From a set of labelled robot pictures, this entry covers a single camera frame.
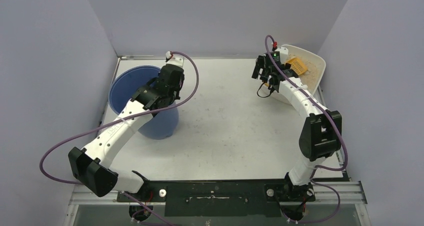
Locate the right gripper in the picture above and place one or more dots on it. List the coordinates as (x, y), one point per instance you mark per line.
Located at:
(261, 70)

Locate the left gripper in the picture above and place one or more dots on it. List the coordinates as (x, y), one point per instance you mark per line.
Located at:
(173, 87)

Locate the orange litter scoop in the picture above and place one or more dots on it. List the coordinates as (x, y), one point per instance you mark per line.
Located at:
(297, 65)

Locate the blue plastic bucket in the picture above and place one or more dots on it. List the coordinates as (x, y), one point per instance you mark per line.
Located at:
(126, 85)

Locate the white litter tray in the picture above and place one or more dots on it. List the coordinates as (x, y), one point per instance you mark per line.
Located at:
(289, 51)

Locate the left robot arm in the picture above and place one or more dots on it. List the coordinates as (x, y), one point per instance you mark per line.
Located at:
(149, 108)

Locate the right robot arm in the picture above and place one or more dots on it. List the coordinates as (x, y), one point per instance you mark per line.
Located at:
(319, 136)

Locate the tan cat litter pile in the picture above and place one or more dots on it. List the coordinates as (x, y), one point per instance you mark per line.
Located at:
(313, 75)

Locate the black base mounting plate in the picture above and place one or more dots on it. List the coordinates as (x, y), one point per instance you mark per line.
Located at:
(226, 198)

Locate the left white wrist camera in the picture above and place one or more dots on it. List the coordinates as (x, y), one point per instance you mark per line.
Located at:
(172, 59)

